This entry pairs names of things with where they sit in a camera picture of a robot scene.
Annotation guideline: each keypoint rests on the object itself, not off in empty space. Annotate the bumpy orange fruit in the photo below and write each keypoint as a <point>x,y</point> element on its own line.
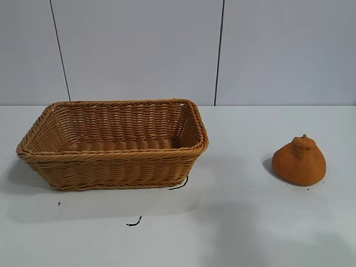
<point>300,167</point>

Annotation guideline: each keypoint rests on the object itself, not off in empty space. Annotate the woven wicker rectangular basket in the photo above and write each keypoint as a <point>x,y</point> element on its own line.
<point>111,169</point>

